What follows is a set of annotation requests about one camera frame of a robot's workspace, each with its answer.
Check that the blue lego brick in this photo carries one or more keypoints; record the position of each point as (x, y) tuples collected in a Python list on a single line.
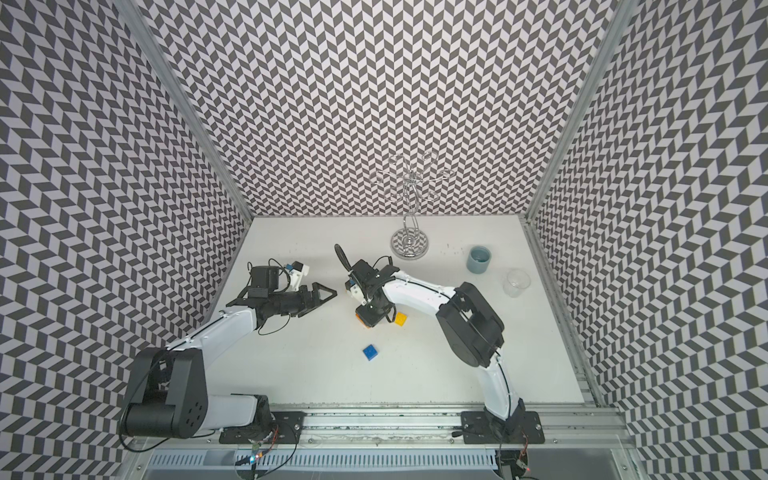
[(370, 352)]

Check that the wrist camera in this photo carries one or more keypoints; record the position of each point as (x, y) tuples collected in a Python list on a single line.
[(356, 293), (297, 271)]

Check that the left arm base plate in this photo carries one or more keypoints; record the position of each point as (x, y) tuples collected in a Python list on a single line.
[(279, 427)]

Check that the small yellow lego brick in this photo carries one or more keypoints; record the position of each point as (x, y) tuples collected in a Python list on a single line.
[(401, 318)]

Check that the aluminium front rail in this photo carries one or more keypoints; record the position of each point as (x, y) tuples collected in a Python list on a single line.
[(569, 426)]

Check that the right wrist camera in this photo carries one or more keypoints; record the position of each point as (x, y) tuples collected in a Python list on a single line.
[(356, 293)]

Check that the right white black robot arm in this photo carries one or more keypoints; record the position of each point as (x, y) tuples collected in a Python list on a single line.
[(472, 328)]

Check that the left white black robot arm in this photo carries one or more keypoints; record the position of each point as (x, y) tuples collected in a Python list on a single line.
[(167, 394)]

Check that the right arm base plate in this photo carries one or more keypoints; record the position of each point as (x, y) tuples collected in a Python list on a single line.
[(480, 427)]

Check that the orange lego brick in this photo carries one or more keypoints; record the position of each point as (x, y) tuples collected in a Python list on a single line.
[(362, 320)]

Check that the teal ceramic cup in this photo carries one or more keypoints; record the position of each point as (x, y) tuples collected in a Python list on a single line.
[(478, 260)]

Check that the chrome wire mug tree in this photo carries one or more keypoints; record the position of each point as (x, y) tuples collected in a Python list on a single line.
[(412, 176)]

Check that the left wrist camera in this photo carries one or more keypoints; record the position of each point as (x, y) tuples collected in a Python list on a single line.
[(297, 271)]

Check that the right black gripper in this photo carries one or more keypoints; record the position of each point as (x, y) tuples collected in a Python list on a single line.
[(371, 319)]

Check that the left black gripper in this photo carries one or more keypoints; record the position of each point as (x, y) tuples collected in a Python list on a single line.
[(306, 304)]

